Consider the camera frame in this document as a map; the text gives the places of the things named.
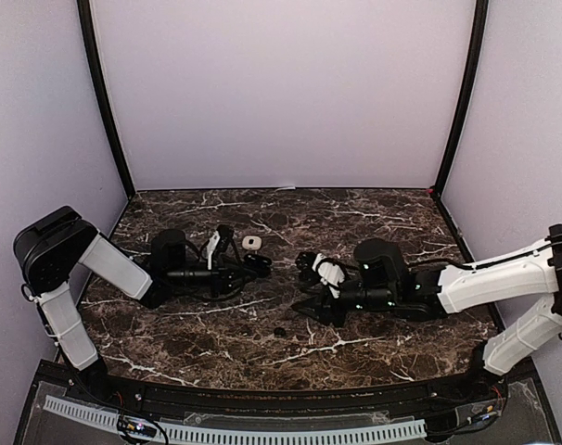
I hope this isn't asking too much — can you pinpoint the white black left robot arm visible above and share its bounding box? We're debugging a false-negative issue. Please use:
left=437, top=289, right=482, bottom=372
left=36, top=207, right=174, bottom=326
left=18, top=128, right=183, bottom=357
left=13, top=206, right=270, bottom=404

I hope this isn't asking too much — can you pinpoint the black frame post left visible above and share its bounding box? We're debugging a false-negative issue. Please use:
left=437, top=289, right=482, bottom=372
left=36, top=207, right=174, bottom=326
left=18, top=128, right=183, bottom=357
left=76, top=0, right=136, bottom=200

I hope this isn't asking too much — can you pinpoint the black frame post right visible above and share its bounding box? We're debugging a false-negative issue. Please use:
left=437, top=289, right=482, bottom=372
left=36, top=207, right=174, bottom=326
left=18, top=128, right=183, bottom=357
left=432, top=0, right=489, bottom=200

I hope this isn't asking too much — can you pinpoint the black earbud charging case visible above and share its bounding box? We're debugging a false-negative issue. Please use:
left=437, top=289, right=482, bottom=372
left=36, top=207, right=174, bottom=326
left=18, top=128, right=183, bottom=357
left=242, top=253, right=273, bottom=278

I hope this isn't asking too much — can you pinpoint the black frame post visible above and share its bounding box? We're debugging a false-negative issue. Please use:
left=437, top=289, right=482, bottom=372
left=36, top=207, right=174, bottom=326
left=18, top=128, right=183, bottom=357
left=432, top=0, right=489, bottom=200
left=76, top=0, right=136, bottom=200

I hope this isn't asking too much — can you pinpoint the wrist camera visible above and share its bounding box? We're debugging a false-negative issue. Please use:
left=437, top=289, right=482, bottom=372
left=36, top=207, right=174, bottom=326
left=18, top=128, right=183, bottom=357
left=200, top=224, right=234, bottom=270
left=295, top=251, right=349, bottom=299

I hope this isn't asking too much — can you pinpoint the grey slotted cable duct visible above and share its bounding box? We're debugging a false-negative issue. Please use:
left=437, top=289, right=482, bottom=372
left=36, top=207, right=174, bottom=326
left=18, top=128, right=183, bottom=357
left=43, top=395, right=427, bottom=444

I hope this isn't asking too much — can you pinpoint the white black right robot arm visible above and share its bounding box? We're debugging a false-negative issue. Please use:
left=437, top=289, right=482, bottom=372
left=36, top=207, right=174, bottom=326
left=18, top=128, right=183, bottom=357
left=292, top=224, right=562, bottom=402

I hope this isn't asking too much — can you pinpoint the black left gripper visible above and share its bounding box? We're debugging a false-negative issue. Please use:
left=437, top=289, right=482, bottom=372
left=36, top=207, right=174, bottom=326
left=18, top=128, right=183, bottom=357
left=168, top=255, right=257, bottom=299

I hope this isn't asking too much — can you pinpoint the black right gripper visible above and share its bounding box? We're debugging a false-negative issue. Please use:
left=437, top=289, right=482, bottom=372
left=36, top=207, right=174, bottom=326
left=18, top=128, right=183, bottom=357
left=291, top=278, right=397, bottom=329

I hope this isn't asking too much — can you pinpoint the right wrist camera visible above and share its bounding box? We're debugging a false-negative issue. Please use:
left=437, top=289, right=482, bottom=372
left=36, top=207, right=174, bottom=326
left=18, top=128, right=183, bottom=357
left=295, top=251, right=349, bottom=299

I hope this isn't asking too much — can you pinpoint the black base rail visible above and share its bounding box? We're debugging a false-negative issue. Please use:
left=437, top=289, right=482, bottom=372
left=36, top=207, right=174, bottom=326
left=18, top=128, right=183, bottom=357
left=91, top=374, right=507, bottom=415

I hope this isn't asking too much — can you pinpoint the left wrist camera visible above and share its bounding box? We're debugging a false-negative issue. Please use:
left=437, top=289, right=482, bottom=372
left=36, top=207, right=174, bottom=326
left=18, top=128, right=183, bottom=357
left=200, top=224, right=234, bottom=270

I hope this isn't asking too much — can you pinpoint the white earbud charging case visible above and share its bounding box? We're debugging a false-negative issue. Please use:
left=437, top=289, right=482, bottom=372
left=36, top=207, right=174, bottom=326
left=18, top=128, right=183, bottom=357
left=242, top=235, right=262, bottom=251

